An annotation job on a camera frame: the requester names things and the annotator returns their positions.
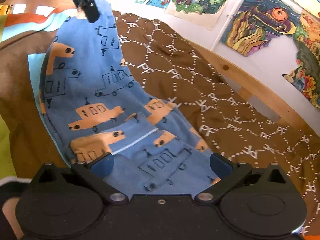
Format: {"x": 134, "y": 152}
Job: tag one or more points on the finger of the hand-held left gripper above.
{"x": 91, "y": 12}

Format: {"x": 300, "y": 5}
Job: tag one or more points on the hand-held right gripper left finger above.
{"x": 103, "y": 165}

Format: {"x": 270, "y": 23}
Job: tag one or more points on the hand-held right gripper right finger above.
{"x": 220, "y": 166}

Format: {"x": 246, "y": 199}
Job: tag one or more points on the blue pants with orange print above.
{"x": 100, "y": 62}

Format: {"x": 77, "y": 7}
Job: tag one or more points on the brown blanket with white lettering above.
{"x": 200, "y": 80}

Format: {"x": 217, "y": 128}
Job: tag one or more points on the colour-block patchwork blanket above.
{"x": 22, "y": 80}

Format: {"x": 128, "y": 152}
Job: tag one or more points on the wooden bed frame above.
{"x": 225, "y": 67}

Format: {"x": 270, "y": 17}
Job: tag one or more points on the orange swirl wall drawing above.
{"x": 260, "y": 22}

